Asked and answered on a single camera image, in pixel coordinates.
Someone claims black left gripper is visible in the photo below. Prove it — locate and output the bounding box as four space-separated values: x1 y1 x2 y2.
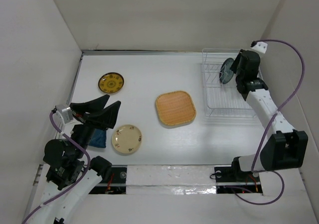
72 93 121 157

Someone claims blue white patterned bowl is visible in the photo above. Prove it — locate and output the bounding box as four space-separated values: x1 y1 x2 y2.
219 58 234 84

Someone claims cream floral round plate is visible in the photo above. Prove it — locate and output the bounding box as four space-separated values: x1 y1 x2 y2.
111 124 143 155

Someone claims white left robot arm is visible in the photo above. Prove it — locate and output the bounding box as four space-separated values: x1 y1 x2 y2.
23 95 121 224

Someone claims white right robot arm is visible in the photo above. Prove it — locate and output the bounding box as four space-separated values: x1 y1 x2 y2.
230 50 308 181

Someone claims dark blue plate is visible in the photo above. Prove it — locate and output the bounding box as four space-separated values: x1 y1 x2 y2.
88 129 107 148

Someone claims yellow brown round plate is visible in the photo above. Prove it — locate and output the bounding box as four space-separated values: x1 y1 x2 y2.
98 72 125 94

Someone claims orange square woven tray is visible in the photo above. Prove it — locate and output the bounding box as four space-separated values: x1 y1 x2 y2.
155 91 196 126

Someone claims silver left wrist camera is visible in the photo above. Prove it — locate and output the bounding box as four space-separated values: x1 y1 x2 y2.
52 105 74 125

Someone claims white wire dish rack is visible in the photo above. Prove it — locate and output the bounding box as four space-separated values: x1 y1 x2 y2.
201 48 256 118

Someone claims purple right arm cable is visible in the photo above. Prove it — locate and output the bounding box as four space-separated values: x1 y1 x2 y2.
230 39 307 205

